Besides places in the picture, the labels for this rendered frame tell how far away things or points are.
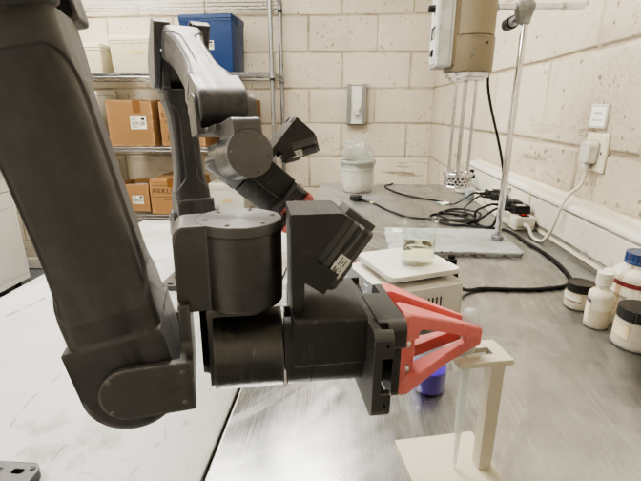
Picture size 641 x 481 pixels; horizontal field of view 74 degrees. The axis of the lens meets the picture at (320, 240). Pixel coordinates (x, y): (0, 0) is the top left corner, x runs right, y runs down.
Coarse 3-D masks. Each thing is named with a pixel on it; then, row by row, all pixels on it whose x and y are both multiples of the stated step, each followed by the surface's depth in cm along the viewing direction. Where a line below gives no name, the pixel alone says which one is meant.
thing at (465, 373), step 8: (464, 312) 34; (464, 376) 35; (464, 384) 35; (464, 392) 35; (464, 400) 36; (456, 408) 36; (464, 408) 36; (456, 416) 36; (464, 416) 36; (456, 424) 36; (456, 432) 37; (456, 440) 37; (456, 448) 37; (456, 456) 37
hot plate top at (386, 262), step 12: (372, 252) 70; (384, 252) 70; (396, 252) 70; (372, 264) 65; (384, 264) 65; (396, 264) 65; (444, 264) 65; (384, 276) 61; (396, 276) 60; (408, 276) 61; (420, 276) 61; (432, 276) 62
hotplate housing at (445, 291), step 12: (360, 264) 70; (372, 276) 65; (444, 276) 65; (408, 288) 61; (420, 288) 62; (432, 288) 62; (444, 288) 63; (456, 288) 64; (432, 300) 63; (444, 300) 63; (456, 300) 64
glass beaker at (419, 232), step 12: (408, 216) 65; (420, 216) 66; (408, 228) 62; (420, 228) 61; (432, 228) 61; (408, 240) 62; (420, 240) 62; (432, 240) 62; (408, 252) 63; (420, 252) 62; (432, 252) 63; (408, 264) 63; (420, 264) 63; (432, 264) 64
